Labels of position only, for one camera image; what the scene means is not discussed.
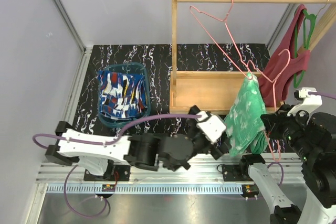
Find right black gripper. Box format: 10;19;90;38
261;103;318;161

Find green tie-dye trousers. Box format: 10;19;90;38
224;73;267;156

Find pink wire hanger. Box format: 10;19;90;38
188;0;255;80
246;49;291;163

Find blue patterned trousers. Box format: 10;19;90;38
97;70;148;120

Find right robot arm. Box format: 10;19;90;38
238;104;335;223

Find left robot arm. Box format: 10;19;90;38
45;106;227;180

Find green plastic hanger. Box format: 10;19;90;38
293;8;317;88

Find wooden clothes rack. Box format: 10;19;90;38
170;0;335;114

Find maroon tank top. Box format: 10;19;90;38
258;4;310;108

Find teal transparent plastic bin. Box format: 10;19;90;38
97;62;151;129

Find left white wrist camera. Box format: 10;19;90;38
196;111;226;144

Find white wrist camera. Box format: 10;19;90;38
196;111;226;144
287;87;322;116

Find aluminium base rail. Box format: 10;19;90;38
35;153;316;195

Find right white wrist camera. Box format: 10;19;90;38
287;87;322;116

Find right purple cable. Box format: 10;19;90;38
309;91;336;101

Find purple cable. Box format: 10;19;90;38
309;91;336;101
31;113;203;218

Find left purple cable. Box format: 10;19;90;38
31;113;203;218

